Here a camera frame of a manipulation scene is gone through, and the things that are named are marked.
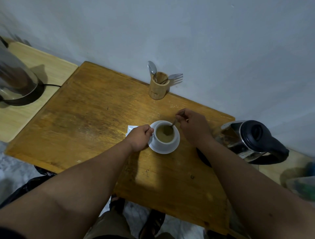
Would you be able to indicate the green cloth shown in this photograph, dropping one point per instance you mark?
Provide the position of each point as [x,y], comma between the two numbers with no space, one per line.
[301,182]

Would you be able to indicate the steel electric kettle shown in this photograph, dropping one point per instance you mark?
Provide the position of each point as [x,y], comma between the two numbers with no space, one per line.
[14,76]

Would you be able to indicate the white saucer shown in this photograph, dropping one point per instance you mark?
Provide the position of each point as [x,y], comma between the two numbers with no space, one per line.
[163,149]

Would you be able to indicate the black kettle base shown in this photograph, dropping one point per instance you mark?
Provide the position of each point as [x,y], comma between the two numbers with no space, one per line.
[37,96]

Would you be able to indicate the black plastic bag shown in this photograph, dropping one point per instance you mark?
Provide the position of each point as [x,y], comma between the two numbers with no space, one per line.
[27,184]

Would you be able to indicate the steel kettle with black lid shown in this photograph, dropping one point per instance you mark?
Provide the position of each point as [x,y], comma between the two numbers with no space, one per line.
[253,140]

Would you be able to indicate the black sandal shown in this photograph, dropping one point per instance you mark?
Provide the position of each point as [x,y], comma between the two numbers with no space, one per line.
[117,203]
[152,222]

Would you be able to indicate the white cup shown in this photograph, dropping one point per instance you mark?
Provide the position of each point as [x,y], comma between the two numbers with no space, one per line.
[169,144]

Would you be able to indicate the person's right fingers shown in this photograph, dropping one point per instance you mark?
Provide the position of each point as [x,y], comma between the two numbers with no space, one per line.
[181,117]

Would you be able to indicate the person's right hand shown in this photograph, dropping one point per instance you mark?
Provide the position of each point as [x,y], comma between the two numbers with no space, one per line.
[195,129]

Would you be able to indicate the person's left hand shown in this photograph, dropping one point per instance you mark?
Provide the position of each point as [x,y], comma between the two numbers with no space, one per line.
[139,137]

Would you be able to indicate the person's left forearm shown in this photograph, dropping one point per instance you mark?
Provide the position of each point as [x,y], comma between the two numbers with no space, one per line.
[78,187]

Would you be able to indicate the bamboo cutlery holder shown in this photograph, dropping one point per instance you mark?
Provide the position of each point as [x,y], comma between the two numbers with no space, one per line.
[158,90]

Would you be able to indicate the khaki shorts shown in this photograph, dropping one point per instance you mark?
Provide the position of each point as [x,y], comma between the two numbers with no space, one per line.
[110,227]

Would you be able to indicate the white paper sachet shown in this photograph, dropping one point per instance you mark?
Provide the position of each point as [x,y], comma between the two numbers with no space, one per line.
[131,129]

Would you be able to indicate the person's left fingers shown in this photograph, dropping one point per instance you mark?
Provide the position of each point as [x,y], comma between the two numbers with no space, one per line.
[149,130]

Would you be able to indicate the person's right forearm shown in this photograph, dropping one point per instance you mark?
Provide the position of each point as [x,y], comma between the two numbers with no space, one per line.
[248,192]

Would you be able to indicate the metal fork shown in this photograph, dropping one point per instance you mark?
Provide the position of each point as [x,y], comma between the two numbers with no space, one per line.
[175,76]

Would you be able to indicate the light brown coffee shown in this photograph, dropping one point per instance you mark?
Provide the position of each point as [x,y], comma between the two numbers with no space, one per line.
[162,136]

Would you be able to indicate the metal spoon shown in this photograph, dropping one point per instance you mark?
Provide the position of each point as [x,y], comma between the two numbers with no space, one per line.
[152,67]

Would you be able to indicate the metal teaspoon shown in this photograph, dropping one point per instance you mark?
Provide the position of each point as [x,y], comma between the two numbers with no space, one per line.
[174,123]

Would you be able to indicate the light wooden side table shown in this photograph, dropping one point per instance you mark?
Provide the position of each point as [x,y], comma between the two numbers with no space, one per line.
[49,66]

